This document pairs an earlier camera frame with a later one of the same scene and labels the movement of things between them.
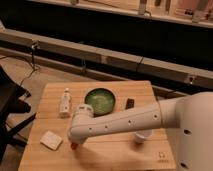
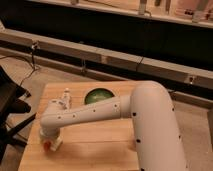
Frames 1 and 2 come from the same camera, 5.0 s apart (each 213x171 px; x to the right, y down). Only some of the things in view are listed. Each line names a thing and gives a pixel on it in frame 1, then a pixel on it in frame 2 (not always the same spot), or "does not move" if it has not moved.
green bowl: x=102 y=101 does not move
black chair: x=11 y=103 does not move
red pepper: x=73 y=146 to x=47 y=146
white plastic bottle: x=65 y=104 does not move
